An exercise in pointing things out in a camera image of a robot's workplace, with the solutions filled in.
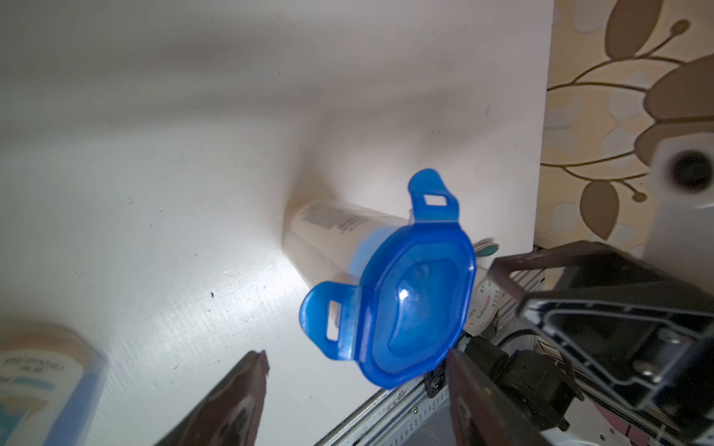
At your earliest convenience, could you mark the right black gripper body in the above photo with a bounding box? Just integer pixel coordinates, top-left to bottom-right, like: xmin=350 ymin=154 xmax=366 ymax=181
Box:
xmin=465 ymin=334 xmax=585 ymax=431

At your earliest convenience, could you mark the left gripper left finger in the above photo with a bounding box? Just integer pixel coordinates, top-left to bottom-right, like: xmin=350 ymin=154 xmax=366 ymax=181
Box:
xmin=158 ymin=350 xmax=270 ymax=446

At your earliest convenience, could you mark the clear toiletry cup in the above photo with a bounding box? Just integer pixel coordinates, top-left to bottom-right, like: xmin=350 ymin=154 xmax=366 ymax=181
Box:
xmin=1 ymin=320 xmax=107 ymax=445
xmin=283 ymin=200 xmax=409 ymax=288

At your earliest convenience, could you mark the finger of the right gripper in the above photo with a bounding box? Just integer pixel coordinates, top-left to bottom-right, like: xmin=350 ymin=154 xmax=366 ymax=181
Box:
xmin=488 ymin=241 xmax=713 ymax=440

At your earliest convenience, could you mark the blue lid of cup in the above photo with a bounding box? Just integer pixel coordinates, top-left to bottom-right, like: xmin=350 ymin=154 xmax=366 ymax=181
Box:
xmin=299 ymin=169 xmax=477 ymax=388

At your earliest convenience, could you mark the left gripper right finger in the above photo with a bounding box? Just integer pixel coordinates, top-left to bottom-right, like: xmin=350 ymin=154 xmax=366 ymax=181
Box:
xmin=446 ymin=349 xmax=548 ymax=446

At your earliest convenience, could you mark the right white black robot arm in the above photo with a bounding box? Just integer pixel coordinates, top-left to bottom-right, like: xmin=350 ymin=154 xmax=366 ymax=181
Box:
xmin=488 ymin=133 xmax=713 ymax=445

